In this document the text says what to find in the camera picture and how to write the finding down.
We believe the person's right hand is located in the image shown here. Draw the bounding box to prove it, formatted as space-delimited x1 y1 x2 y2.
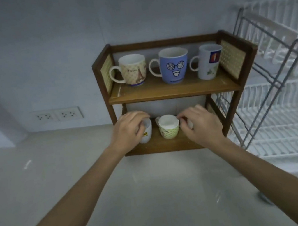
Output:
176 101 227 152

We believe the person's left hand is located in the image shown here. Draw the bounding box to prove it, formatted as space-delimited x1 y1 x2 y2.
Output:
107 109 156 158

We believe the white mug with yellow label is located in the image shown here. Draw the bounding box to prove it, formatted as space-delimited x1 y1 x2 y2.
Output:
135 118 155 145

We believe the person's right forearm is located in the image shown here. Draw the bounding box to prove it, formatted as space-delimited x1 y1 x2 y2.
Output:
201 125 298 226

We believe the person's left forearm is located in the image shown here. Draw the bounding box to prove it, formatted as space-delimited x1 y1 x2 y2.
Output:
0 144 140 226

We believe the small green patterned mug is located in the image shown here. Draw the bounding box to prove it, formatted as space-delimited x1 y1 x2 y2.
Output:
154 113 182 141

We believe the brown wooden two-tier shelf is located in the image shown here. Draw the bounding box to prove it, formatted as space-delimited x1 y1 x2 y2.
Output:
89 22 271 163

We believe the blue mug with cartoon face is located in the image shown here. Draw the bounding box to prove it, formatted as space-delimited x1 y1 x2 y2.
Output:
147 45 193 87

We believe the beige mug with tower print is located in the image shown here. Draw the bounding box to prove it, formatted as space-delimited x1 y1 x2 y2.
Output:
106 52 150 90

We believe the white mug with red label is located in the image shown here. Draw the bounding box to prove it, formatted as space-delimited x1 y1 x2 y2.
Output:
186 42 227 83

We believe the white wall socket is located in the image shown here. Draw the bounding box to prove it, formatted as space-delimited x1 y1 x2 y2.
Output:
54 105 84 123
33 110 56 125

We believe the white dish rack metal frame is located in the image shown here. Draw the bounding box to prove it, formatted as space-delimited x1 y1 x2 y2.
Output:
201 0 298 168

